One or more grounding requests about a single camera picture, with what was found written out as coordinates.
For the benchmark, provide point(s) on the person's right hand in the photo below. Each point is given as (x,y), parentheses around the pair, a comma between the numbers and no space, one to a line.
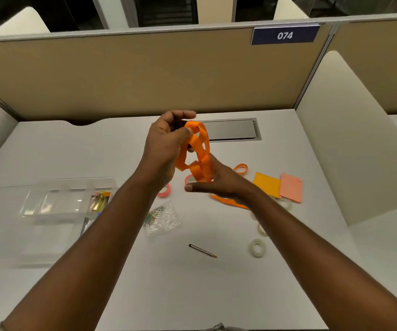
(227,184)

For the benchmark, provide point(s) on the person's left hand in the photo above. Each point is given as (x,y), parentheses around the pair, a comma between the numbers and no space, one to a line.
(160,151)

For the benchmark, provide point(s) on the pink tape roll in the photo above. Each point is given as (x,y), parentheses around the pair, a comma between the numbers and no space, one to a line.
(165,194)
(186,178)

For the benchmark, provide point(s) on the orange sticky note pad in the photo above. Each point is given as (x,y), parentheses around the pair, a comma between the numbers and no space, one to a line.
(266,185)

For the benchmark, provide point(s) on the beige tape roll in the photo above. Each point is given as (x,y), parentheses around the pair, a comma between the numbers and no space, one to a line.
(261,232)

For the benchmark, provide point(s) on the pink sticky note pad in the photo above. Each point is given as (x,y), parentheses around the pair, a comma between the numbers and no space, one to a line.
(291,187)

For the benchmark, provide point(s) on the green clear tape roll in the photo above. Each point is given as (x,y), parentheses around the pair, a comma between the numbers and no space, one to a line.
(288,206)
(251,248)

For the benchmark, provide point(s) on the clear tube orange cap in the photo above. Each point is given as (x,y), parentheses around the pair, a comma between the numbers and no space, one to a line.
(107,194)

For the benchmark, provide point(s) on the bag of coloured paper clips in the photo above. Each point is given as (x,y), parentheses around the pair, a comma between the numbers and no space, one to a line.
(160,220)

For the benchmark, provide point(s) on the dark pencil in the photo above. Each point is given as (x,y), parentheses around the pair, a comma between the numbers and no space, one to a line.
(202,250)

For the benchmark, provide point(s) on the yellow tube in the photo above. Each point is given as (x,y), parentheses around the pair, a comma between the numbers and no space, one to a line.
(99,203)

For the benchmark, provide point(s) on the clear plastic organizer box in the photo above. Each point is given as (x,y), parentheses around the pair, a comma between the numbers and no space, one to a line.
(57,203)

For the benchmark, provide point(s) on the person's left forearm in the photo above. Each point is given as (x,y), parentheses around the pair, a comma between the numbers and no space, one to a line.
(81,265)

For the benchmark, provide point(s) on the person's right forearm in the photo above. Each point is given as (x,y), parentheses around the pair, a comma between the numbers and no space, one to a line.
(329,272)

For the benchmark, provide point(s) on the tan partition panel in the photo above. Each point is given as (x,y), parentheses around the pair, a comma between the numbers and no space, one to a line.
(381,65)
(115,75)

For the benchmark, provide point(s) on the green plaid shirt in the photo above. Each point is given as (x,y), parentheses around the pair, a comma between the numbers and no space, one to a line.
(223,328)

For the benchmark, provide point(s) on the dark blue number plate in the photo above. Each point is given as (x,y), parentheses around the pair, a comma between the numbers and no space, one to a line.
(264,36)

